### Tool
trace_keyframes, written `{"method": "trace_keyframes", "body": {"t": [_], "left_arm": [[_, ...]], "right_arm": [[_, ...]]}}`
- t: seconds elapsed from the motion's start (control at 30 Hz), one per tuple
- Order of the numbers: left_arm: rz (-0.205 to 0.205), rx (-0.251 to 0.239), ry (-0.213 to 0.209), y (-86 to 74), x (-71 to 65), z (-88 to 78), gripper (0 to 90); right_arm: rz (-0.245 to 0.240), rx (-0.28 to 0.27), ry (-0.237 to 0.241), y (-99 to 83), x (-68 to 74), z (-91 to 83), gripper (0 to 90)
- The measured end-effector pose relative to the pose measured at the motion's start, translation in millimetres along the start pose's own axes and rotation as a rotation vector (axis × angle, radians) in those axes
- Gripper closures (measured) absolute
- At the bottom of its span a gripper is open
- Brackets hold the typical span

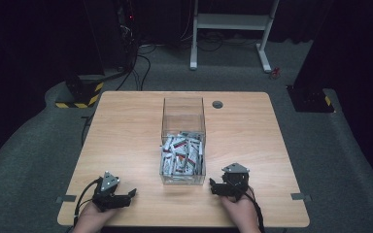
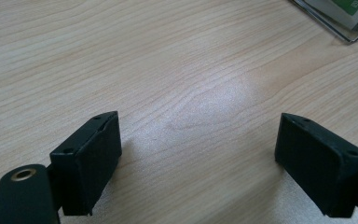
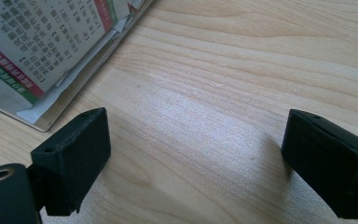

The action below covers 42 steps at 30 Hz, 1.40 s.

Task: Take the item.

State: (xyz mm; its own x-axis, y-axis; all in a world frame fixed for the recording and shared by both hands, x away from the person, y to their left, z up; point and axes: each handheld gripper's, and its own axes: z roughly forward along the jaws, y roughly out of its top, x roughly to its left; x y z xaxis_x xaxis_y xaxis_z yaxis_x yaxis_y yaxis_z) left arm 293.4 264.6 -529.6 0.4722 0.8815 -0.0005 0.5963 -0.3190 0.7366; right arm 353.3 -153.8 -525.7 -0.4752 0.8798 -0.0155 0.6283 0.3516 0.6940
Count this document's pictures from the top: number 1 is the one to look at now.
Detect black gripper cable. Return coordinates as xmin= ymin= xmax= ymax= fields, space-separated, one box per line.
xmin=244 ymin=185 xmax=267 ymax=233
xmin=73 ymin=177 xmax=103 ymax=228

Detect white metal stand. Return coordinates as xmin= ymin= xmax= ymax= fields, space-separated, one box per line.
xmin=188 ymin=0 xmax=281 ymax=74

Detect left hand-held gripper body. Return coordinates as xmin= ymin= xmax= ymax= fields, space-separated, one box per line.
xmin=91 ymin=171 xmax=133 ymax=213

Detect black cable beside table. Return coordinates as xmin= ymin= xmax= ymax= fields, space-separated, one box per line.
xmin=80 ymin=112 xmax=95 ymax=148

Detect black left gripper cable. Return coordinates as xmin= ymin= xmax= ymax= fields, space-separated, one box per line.
xmin=73 ymin=177 xmax=103 ymax=228

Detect dark equipment rack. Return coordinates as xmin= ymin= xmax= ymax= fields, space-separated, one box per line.
xmin=115 ymin=0 xmax=141 ymax=73

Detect pile of white striped packets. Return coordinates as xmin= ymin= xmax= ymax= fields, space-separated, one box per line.
xmin=160 ymin=130 xmax=206 ymax=178

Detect black yellow striped stand base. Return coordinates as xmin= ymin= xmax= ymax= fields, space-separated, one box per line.
xmin=54 ymin=74 xmax=106 ymax=110

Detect black stand base yellow mark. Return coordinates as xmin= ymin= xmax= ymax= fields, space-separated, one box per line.
xmin=286 ymin=84 xmax=335 ymax=114

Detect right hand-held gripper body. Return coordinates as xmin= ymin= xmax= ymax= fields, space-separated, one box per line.
xmin=219 ymin=162 xmax=251 ymax=202

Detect person's left hand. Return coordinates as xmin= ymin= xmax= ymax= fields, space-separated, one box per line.
xmin=72 ymin=201 xmax=119 ymax=233

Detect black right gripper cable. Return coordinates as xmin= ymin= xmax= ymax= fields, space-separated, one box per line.
xmin=244 ymin=185 xmax=267 ymax=233

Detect small red floor object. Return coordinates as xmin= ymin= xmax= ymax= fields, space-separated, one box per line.
xmin=269 ymin=66 xmax=282 ymax=81

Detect black floor cables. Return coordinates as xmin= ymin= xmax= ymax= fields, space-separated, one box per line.
xmin=116 ymin=41 xmax=158 ymax=92

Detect clear plastic box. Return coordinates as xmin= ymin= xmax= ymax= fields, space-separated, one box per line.
xmin=158 ymin=96 xmax=208 ymax=186

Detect grey tape strip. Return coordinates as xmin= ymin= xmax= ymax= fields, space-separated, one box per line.
xmin=54 ymin=194 xmax=78 ymax=205
xmin=289 ymin=192 xmax=313 ymax=203

